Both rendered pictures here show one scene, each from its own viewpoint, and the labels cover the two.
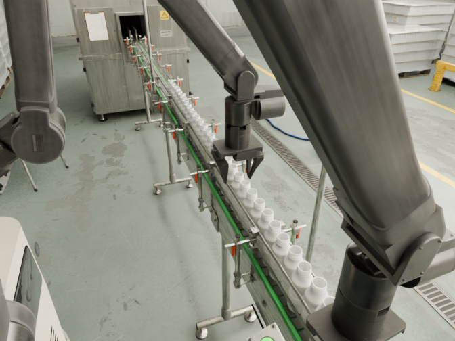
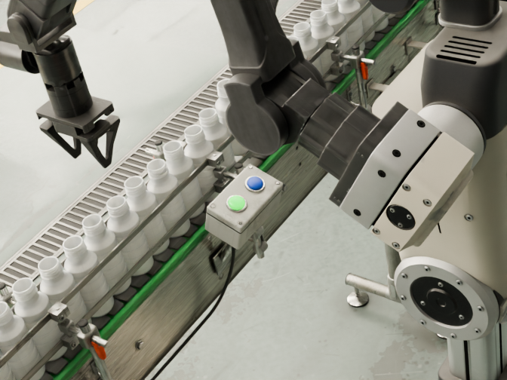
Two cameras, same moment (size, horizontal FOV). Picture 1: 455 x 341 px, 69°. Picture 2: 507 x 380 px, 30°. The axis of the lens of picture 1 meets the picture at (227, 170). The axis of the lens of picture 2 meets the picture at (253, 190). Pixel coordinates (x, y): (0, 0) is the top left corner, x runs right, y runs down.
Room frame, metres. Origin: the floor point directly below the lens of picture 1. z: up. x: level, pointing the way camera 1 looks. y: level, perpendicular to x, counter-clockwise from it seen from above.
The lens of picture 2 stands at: (0.99, 1.14, 2.19)
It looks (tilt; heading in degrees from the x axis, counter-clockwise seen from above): 38 degrees down; 243
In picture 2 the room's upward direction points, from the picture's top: 14 degrees counter-clockwise
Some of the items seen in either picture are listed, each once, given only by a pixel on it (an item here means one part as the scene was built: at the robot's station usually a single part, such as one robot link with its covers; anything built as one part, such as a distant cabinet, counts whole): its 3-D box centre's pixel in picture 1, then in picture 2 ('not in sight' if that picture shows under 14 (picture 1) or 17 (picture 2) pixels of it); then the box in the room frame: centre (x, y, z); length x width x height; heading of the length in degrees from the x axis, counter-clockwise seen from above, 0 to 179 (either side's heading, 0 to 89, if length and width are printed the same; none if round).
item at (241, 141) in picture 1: (237, 136); (69, 96); (0.66, -0.02, 1.51); 0.10 x 0.07 x 0.07; 110
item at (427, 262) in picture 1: (405, 240); not in sight; (0.26, -0.19, 1.58); 0.12 x 0.09 x 0.12; 112
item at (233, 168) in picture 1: (232, 183); not in sight; (1.10, -0.02, 1.08); 0.06 x 0.06 x 0.17
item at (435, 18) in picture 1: (405, 32); not in sight; (7.64, -3.86, 0.59); 1.25 x 1.03 x 1.17; 110
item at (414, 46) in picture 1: (391, 50); not in sight; (6.70, -3.21, 0.42); 1.23 x 1.04 x 0.83; 112
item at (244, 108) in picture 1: (240, 109); (53, 59); (0.66, -0.03, 1.57); 0.07 x 0.06 x 0.07; 110
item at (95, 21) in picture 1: (96, 26); not in sight; (4.22, 1.55, 1.22); 0.23 x 0.03 x 0.32; 110
